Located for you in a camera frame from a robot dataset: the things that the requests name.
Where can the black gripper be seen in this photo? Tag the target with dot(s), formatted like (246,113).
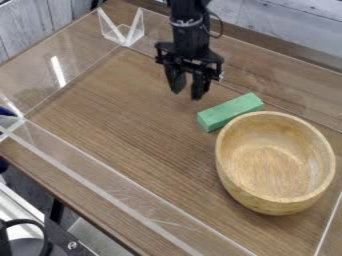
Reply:
(187,54)

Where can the brown wooden bowl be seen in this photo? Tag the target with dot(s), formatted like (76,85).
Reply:
(275,162)

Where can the clear acrylic corner bracket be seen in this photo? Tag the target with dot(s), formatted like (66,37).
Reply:
(122,34)

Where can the black table leg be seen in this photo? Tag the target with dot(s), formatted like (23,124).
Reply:
(56,211)

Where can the blue object at left edge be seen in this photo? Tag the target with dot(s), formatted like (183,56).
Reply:
(5,112)

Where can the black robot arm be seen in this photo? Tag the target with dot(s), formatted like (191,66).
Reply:
(187,11)

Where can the green foam block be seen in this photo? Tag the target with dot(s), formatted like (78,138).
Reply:
(217,116)

